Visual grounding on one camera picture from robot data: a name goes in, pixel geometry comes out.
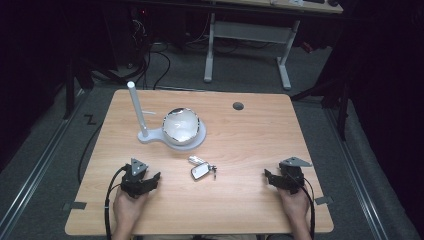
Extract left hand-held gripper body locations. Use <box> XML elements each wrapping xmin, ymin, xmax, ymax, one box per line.
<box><xmin>120</xmin><ymin>157</ymin><xmax>150</xmax><ymax>199</ymax></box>

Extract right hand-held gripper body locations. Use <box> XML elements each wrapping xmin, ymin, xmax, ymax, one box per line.
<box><xmin>278</xmin><ymin>156</ymin><xmax>313</xmax><ymax>195</ymax></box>

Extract key bunch with white fob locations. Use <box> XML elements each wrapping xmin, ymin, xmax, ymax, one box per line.
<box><xmin>188</xmin><ymin>155</ymin><xmax>218</xmax><ymax>182</ymax></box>

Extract person's left hand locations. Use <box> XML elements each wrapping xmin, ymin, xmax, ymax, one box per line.
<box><xmin>112</xmin><ymin>190</ymin><xmax>150</xmax><ymax>233</ymax></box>

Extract person's right hand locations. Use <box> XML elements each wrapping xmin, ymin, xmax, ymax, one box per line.
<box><xmin>277</xmin><ymin>186</ymin><xmax>311</xmax><ymax>231</ymax></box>

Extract grey tape piece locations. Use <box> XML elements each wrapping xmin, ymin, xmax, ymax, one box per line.
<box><xmin>314</xmin><ymin>195</ymin><xmax>334</xmax><ymax>206</ymax></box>
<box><xmin>62</xmin><ymin>201</ymin><xmax>88</xmax><ymax>212</ymax></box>

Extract white stand with pole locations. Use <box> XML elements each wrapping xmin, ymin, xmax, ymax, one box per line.
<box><xmin>126</xmin><ymin>80</ymin><xmax>207</xmax><ymax>152</ymax></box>

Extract silver rimmed white bowl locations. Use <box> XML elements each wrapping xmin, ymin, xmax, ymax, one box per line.
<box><xmin>161</xmin><ymin>107</ymin><xmax>201</xmax><ymax>146</ymax></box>

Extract black metal stand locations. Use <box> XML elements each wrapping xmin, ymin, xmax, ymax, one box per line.
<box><xmin>62</xmin><ymin>54</ymin><xmax>96</xmax><ymax>120</ymax></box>
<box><xmin>290</xmin><ymin>53</ymin><xmax>351</xmax><ymax>142</ymax></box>

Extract wooden desk with white legs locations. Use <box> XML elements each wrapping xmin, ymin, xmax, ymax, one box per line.
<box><xmin>199</xmin><ymin>0</ymin><xmax>344</xmax><ymax>91</ymax></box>

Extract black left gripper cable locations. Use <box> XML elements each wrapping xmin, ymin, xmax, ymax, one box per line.
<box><xmin>104</xmin><ymin>164</ymin><xmax>129</xmax><ymax>240</ymax></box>

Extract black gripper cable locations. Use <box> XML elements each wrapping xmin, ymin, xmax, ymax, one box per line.
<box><xmin>104</xmin><ymin>164</ymin><xmax>129</xmax><ymax>240</ymax></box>
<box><xmin>299</xmin><ymin>179</ymin><xmax>316</xmax><ymax>240</ymax></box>

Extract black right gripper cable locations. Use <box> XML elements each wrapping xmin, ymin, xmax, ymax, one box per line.
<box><xmin>299</xmin><ymin>179</ymin><xmax>316</xmax><ymax>240</ymax></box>

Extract metal floor rail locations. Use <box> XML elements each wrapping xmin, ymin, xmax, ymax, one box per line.
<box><xmin>324</xmin><ymin>108</ymin><xmax>390</xmax><ymax>240</ymax></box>
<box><xmin>0</xmin><ymin>89</ymin><xmax>88</xmax><ymax>238</ymax></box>

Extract black floor cables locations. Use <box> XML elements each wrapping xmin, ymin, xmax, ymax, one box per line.
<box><xmin>129</xmin><ymin>9</ymin><xmax>214</xmax><ymax>91</ymax></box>

